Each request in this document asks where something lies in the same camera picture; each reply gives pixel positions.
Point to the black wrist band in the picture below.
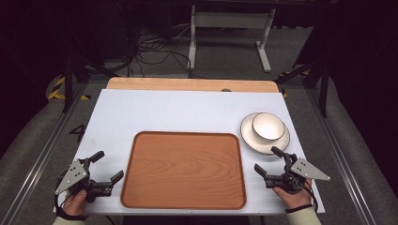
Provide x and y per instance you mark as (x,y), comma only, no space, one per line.
(73,217)
(298,208)

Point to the wooden tray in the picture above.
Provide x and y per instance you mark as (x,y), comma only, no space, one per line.
(184,170)

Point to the white table board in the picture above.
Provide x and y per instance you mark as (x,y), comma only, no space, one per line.
(175,109)

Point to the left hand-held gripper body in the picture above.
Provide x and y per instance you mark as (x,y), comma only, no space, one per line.
(75,175)

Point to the yellow black hazard tape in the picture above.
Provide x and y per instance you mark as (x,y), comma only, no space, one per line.
(56,89)

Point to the white plate with dark rim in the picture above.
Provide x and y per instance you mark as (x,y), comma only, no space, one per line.
(250,139)

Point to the white metal stand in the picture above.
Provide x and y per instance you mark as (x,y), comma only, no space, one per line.
(233,19)

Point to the white bowl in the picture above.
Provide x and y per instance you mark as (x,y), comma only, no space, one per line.
(267,126)

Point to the aluminium floor rail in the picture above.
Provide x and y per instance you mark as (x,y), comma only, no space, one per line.
(341,156)
(37,162)

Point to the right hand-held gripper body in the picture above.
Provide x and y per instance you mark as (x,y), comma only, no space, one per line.
(305,170)

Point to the person's right hand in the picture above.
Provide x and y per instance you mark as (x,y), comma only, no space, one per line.
(297,198)

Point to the person's left hand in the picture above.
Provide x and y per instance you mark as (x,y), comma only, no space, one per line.
(75,204)

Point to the black left wrist band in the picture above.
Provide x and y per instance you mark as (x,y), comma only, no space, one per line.
(73,217)

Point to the black tripod stand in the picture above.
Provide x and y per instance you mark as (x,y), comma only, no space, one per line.
(322,84)
(70,78)

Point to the black right wrist band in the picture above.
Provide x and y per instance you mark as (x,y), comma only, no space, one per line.
(298,208)

